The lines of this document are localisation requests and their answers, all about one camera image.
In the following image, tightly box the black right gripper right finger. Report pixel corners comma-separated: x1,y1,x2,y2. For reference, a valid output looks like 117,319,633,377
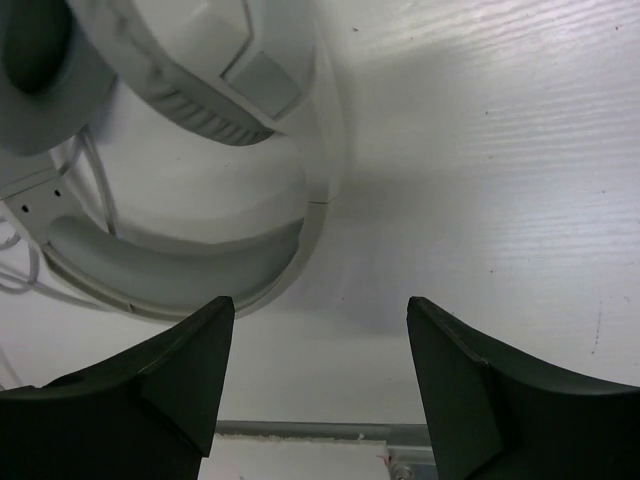
407,297,639,479

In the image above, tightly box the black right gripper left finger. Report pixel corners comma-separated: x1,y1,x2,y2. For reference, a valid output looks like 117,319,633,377
1,297,235,479

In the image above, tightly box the white grey over-ear headphones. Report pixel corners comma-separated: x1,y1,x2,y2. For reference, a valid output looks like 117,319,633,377
1,1,347,321

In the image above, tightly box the grey headphone cable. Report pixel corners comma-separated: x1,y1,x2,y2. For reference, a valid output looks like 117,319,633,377
0,124,119,296

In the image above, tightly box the aluminium table edge rail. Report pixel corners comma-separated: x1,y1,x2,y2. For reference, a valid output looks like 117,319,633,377
216,420,438,479

